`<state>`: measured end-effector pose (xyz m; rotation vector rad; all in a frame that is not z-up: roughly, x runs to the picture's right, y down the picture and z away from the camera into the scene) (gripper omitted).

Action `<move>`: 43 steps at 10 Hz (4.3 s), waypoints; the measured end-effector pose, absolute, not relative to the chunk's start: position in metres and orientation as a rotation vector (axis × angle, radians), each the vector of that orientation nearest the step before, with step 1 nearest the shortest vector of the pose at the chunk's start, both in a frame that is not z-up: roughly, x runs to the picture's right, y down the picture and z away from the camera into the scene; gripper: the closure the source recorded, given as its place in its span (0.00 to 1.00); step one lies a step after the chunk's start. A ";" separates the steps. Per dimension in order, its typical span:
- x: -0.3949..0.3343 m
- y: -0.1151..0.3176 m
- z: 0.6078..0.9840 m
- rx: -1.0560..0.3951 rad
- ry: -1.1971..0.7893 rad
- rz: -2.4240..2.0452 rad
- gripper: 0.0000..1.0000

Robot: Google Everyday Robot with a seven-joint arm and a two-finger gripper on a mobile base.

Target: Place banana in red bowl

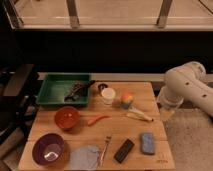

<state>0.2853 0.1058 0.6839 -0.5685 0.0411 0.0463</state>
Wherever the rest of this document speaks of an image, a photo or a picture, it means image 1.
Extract black chair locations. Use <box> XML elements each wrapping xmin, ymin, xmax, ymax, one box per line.
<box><xmin>0</xmin><ymin>64</ymin><xmax>39</xmax><ymax>145</ymax></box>

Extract black rectangular case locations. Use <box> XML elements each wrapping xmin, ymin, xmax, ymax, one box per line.
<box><xmin>114</xmin><ymin>139</ymin><xmax>134</xmax><ymax>163</ymax></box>

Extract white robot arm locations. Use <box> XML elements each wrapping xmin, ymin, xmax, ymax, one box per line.
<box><xmin>157</xmin><ymin>61</ymin><xmax>213</xmax><ymax>121</ymax></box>

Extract yellow banana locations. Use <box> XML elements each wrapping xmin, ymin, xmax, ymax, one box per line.
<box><xmin>127</xmin><ymin>107</ymin><xmax>153</xmax><ymax>122</ymax></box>

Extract orange ball on cup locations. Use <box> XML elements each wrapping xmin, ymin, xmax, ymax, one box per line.
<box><xmin>121</xmin><ymin>92</ymin><xmax>134</xmax><ymax>109</ymax></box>

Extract white cup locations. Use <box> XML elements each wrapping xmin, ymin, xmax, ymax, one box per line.
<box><xmin>101</xmin><ymin>88</ymin><xmax>116</xmax><ymax>105</ymax></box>

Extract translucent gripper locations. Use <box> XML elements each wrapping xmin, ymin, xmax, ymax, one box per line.
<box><xmin>160</xmin><ymin>104</ymin><xmax>180</xmax><ymax>121</ymax></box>

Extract dark brush in tray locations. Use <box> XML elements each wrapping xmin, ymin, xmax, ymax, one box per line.
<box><xmin>64</xmin><ymin>80</ymin><xmax>95</xmax><ymax>101</ymax></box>

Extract purple bowl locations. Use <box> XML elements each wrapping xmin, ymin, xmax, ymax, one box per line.
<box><xmin>32</xmin><ymin>133</ymin><xmax>65</xmax><ymax>166</ymax></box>

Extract blue sponge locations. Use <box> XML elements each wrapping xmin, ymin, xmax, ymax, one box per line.
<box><xmin>141</xmin><ymin>132</ymin><xmax>155</xmax><ymax>155</ymax></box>

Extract red bowl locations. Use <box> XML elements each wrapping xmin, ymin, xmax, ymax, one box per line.
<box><xmin>54</xmin><ymin>106</ymin><xmax>80</xmax><ymax>130</ymax></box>

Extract blue grey cloth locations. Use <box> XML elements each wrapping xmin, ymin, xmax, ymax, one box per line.
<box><xmin>70</xmin><ymin>145</ymin><xmax>100</xmax><ymax>171</ymax></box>

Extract green plastic tray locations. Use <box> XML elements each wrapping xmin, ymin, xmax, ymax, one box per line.
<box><xmin>37</xmin><ymin>73</ymin><xmax>91</xmax><ymax>107</ymax></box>

